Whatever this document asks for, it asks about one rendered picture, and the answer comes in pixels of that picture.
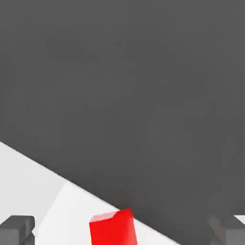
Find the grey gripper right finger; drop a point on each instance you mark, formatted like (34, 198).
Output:
(229, 231)

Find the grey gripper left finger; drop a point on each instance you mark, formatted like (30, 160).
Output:
(13, 230)

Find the small red cube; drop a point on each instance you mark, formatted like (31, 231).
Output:
(113, 229)

